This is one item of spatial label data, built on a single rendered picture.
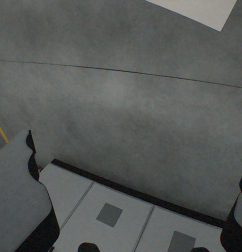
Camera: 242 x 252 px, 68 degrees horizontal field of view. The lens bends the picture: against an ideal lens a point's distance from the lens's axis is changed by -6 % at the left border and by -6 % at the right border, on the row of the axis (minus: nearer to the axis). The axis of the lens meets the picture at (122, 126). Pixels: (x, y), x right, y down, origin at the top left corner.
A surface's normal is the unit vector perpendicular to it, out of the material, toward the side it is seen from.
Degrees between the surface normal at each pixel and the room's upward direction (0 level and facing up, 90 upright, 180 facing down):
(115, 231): 90
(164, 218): 90
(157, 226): 90
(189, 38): 0
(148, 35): 0
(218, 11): 0
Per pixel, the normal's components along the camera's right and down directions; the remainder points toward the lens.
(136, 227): -0.09, -0.77
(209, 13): -0.45, 0.59
